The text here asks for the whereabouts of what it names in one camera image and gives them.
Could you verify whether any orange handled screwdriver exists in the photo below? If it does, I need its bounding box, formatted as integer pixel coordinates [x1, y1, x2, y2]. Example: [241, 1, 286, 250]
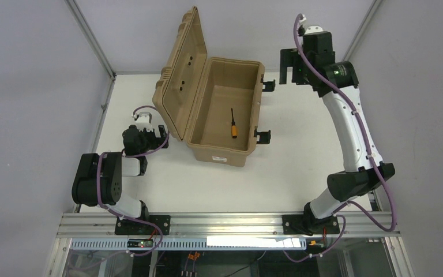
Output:
[231, 108, 238, 139]

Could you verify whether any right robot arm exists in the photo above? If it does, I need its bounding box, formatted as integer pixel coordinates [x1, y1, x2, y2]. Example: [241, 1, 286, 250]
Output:
[279, 26, 395, 235]

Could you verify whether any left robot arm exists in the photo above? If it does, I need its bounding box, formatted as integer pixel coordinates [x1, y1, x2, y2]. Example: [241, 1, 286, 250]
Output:
[72, 125, 169, 222]

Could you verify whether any black bin latch far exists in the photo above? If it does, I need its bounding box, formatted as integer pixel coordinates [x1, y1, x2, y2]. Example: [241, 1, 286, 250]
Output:
[261, 75, 276, 92]

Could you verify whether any black bin latch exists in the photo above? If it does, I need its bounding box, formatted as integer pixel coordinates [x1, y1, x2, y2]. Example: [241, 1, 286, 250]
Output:
[254, 129, 272, 145]
[261, 75, 276, 92]

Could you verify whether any tan plastic storage bin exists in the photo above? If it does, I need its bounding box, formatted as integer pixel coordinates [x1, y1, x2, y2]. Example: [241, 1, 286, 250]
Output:
[152, 7, 265, 167]

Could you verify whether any black bin latch near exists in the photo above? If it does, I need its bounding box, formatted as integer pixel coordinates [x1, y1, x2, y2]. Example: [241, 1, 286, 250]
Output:
[254, 129, 272, 145]

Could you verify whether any small electronics board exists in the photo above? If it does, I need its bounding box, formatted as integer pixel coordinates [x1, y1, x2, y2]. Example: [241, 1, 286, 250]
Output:
[127, 239, 155, 248]

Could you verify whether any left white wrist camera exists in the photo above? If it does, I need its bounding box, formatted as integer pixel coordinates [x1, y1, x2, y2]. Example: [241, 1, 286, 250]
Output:
[132, 112, 154, 132]

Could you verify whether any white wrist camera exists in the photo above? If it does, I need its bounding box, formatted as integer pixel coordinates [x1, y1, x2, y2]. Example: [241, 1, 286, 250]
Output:
[298, 25, 325, 37]
[132, 112, 154, 132]

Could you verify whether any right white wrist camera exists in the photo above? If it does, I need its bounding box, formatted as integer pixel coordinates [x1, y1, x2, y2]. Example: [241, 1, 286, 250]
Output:
[298, 25, 325, 37]

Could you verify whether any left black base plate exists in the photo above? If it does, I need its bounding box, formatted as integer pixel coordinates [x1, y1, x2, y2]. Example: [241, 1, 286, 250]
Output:
[114, 215, 171, 235]

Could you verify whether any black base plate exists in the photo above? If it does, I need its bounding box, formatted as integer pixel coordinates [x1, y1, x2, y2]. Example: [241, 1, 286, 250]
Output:
[114, 215, 171, 235]
[281, 214, 340, 236]

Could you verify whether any perforated cable tray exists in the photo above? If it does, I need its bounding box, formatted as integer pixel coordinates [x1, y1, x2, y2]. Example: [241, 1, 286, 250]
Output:
[71, 235, 307, 251]

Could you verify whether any aluminium mounting rail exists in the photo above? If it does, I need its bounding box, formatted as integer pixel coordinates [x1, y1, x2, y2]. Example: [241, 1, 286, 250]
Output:
[57, 211, 401, 238]

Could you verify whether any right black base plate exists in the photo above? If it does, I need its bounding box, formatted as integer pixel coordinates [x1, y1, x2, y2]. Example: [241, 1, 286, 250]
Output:
[281, 214, 340, 236]

